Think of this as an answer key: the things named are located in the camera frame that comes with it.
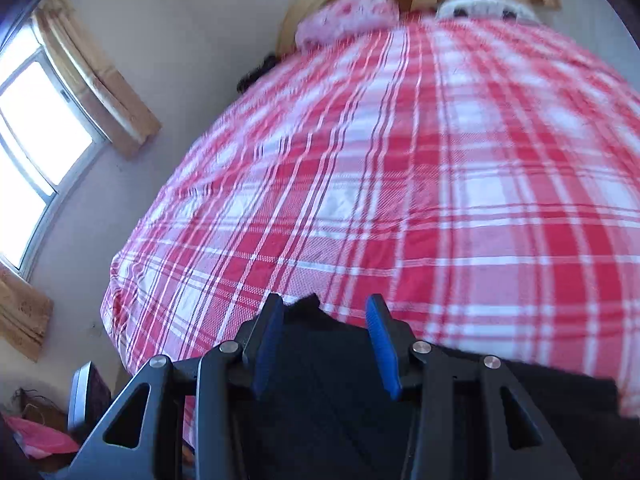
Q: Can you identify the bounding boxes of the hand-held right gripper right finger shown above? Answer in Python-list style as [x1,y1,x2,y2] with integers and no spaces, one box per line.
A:
[364,293,582,480]

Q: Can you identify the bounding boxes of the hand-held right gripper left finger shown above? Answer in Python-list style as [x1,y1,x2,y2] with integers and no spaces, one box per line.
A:
[65,293,287,480]

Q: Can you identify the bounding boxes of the black pants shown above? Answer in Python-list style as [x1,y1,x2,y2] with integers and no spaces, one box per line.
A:
[165,292,624,480]

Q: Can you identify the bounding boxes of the red plaid blanket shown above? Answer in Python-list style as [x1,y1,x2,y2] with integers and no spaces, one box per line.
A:
[99,10,640,456]

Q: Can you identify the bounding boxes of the silver flat device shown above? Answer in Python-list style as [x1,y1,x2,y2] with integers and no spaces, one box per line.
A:
[66,361,112,437]

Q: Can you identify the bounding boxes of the beige curtain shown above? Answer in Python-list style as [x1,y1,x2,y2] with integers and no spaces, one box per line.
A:
[0,262,55,364]
[32,0,162,159]

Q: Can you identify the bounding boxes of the dark cloth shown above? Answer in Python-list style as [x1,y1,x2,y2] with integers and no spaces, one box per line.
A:
[236,52,281,95]

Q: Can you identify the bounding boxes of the large window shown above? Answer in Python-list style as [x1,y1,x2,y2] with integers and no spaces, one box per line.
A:
[0,20,109,279]

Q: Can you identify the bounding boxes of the pink floral pillow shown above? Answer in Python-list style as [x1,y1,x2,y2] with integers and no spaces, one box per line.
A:
[295,0,401,51]

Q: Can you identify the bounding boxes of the white patterned pillow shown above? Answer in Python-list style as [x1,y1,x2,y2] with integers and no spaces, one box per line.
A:
[435,0,544,26]

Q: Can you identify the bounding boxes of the tangle of dark cables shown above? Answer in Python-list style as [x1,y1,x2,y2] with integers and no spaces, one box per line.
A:
[9,385,68,423]

